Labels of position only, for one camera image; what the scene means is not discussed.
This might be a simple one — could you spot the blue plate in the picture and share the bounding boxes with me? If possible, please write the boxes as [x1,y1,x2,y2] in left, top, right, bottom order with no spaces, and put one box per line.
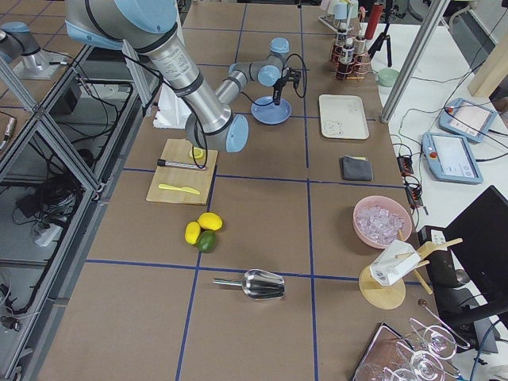
[251,96,292,125]

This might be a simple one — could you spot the cream bear tray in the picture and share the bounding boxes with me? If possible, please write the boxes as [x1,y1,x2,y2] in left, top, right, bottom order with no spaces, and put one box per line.
[318,94,369,140]

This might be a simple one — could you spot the lemon half slice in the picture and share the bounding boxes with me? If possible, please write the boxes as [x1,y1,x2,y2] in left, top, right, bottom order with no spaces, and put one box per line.
[189,147,205,160]

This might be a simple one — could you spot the grey folded cloth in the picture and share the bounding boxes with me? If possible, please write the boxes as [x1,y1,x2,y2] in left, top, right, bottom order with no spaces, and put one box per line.
[339,156,373,181]

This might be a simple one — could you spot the wooden cutting board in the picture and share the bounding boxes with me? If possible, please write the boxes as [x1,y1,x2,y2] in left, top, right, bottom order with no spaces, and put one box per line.
[146,139,217,205]

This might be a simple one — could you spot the pale green bowl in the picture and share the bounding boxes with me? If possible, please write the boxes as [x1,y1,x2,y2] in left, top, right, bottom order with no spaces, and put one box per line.
[377,67,399,87]

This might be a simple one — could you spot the yellow plastic knife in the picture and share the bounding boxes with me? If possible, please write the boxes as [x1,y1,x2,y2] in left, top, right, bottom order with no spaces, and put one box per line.
[158,183,201,195]

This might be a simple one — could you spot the steel muddler rod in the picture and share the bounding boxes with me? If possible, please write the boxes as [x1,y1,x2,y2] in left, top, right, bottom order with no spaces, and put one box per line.
[156,159,206,171]

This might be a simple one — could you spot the red cylinder bottle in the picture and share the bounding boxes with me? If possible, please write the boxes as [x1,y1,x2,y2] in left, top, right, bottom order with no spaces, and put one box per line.
[365,2,384,40]

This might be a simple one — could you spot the large yellow lemon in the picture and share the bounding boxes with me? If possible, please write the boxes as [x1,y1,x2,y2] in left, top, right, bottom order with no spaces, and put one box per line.
[197,212,223,231]

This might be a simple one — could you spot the small yellow lemon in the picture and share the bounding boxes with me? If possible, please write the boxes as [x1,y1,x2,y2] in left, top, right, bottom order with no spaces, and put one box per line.
[184,221,202,245]

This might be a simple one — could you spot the green lime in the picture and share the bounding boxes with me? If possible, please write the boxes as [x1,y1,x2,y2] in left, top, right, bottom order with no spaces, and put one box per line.
[196,230,217,253]

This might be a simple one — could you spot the pink bowl of ice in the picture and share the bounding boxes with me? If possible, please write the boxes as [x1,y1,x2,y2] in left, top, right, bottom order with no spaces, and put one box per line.
[352,195,413,248]

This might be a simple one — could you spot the blue teach pendant near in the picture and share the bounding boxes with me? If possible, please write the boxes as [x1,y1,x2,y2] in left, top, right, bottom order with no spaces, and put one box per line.
[421,133,483,184]

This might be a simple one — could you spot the blue teach pendant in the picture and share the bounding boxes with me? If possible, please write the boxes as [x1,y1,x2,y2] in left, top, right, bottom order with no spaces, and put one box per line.
[439,98,497,144]
[421,133,483,184]

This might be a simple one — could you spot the blue teach pendant far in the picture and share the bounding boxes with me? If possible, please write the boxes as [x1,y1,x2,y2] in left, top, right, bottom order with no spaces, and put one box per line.
[439,98,497,144]

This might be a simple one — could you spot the steel ice scoop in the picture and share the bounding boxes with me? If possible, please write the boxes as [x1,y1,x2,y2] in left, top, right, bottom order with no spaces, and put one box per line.
[213,269,285,300]

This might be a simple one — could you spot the white paper carton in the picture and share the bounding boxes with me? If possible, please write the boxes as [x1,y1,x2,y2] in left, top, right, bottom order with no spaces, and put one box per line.
[369,240,421,287]

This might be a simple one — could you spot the wooden cup stand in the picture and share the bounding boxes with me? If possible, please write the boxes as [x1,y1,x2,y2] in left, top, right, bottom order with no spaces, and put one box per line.
[359,238,463,310]

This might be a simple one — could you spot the black monitor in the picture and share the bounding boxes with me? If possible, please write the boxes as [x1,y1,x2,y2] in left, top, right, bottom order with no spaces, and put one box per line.
[428,185,507,326]

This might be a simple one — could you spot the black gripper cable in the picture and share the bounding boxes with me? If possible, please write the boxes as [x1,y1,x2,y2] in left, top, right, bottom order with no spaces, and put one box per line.
[240,52,310,106]

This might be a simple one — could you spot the copper wire bottle rack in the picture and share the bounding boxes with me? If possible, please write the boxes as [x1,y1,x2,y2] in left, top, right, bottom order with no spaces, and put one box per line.
[330,38,371,81]

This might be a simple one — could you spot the white pedestal base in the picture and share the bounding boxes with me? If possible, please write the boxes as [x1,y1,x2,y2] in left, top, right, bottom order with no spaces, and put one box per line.
[153,84,191,129]

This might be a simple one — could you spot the aluminium frame post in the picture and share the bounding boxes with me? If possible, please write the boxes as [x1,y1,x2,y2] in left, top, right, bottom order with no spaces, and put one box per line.
[380,0,450,124]

